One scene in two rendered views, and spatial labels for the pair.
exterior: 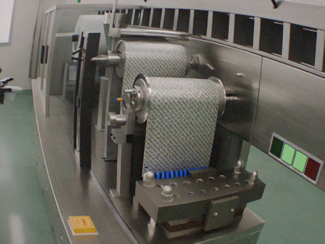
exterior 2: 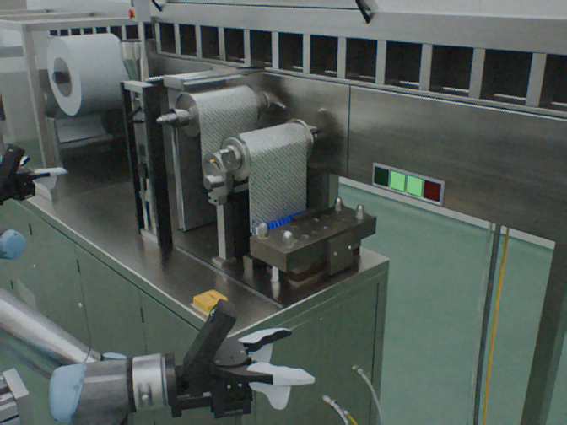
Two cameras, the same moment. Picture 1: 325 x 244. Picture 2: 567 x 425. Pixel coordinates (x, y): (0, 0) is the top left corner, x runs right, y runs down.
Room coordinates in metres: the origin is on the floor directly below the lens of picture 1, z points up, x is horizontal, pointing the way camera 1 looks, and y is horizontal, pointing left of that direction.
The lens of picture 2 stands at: (-0.64, 0.38, 1.74)
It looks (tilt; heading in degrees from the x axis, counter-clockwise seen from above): 23 degrees down; 345
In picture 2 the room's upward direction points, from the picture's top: 1 degrees counter-clockwise
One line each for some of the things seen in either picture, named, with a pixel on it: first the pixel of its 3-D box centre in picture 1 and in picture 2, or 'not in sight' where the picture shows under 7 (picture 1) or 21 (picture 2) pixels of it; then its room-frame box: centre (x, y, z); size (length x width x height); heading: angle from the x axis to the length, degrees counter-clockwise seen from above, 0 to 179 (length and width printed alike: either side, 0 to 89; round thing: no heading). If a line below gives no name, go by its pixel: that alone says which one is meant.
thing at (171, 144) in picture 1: (180, 147); (278, 195); (1.01, -0.06, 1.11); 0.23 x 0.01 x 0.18; 117
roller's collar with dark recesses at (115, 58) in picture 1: (113, 59); (180, 116); (1.23, 0.20, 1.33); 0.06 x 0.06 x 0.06; 27
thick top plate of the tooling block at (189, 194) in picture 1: (205, 192); (315, 234); (0.93, -0.16, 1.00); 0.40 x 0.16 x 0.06; 117
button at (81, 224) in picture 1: (81, 224); (210, 301); (0.77, 0.21, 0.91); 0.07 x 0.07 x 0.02; 27
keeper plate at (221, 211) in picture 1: (221, 213); (340, 253); (0.85, -0.21, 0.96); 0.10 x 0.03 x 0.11; 117
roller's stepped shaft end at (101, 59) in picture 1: (98, 59); (164, 119); (1.20, 0.26, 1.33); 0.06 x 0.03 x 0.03; 117
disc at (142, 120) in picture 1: (140, 98); (234, 156); (1.01, 0.07, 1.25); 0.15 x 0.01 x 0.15; 27
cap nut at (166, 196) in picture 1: (167, 192); (288, 239); (0.82, -0.03, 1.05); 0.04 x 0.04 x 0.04
